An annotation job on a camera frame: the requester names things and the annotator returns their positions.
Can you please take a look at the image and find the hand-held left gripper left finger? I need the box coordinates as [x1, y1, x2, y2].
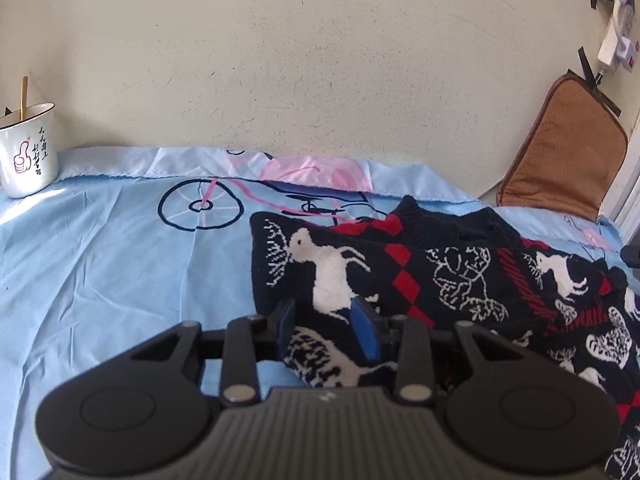
[130, 299, 296, 407]

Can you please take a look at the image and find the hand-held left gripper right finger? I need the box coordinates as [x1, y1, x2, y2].
[350, 297, 501, 405]

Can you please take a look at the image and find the dark navy patterned sweater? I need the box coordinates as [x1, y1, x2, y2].
[248, 195, 640, 480]

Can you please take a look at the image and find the brown seat cushion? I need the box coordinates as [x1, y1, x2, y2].
[496, 74, 629, 222]

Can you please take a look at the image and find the long black tape strip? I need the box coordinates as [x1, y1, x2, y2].
[566, 68, 622, 117]

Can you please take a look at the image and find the light blue printed bed sheet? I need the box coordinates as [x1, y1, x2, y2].
[0, 146, 640, 480]

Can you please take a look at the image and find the white power strip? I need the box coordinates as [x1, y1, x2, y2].
[597, 0, 640, 78]

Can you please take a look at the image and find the white enamel mug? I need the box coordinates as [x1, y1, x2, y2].
[0, 102, 59, 199]

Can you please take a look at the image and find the white door frame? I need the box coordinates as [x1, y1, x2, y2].
[600, 110, 640, 241]

